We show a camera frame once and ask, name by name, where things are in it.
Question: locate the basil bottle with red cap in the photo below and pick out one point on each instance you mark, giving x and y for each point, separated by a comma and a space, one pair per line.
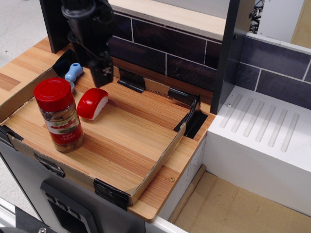
57, 105

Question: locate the red and white toy sushi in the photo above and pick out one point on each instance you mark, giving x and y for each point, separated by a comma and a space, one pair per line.
92, 102

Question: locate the blue handled grey measuring spoon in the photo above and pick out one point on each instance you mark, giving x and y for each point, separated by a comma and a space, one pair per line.
75, 71

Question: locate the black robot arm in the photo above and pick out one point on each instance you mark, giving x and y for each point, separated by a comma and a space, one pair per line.
91, 25

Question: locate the dark grey vertical post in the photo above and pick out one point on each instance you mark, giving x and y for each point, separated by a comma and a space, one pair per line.
237, 26

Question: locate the white ribbed drainboard sink unit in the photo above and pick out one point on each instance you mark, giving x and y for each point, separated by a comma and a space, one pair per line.
263, 145

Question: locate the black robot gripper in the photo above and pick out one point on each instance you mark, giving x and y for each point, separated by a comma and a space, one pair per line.
91, 26

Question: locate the grey toy oven front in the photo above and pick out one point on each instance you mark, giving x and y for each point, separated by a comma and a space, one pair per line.
71, 215

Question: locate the cardboard fence with black tape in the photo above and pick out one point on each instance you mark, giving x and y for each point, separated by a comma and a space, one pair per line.
131, 145

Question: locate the dark grey left post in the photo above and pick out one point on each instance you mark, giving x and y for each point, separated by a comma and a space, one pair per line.
57, 26

